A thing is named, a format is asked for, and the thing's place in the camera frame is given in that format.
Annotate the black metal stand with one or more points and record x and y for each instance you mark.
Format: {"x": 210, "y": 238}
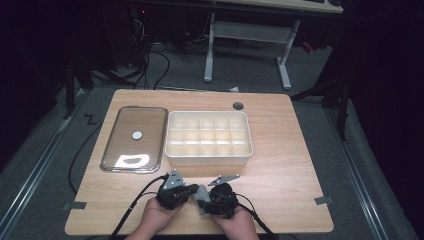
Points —
{"x": 69, "y": 93}
{"x": 342, "y": 113}

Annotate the black desk grommet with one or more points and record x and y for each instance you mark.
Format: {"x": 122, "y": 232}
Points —
{"x": 238, "y": 106}

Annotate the metal floor rail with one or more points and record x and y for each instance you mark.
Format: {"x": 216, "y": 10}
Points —
{"x": 354, "y": 173}
{"x": 33, "y": 173}

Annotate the grey tape piece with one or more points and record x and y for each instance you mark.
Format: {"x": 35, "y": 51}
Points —
{"x": 74, "y": 205}
{"x": 323, "y": 200}

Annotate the white paper scrap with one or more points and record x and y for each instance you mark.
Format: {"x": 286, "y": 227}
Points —
{"x": 234, "y": 89}

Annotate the small red object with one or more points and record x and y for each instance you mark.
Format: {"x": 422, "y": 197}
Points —
{"x": 307, "y": 47}

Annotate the white divided storage box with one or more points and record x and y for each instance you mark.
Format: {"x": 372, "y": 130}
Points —
{"x": 208, "y": 138}

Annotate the grey sock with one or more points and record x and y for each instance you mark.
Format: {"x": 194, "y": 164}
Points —
{"x": 202, "y": 196}

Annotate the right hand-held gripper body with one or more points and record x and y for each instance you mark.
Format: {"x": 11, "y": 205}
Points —
{"x": 221, "y": 200}

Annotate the white metal frame desk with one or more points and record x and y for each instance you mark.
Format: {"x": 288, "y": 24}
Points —
{"x": 250, "y": 33}

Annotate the transparent box lid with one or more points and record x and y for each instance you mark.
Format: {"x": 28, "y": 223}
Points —
{"x": 133, "y": 150}

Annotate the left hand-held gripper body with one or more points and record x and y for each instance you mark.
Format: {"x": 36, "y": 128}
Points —
{"x": 171, "y": 195}

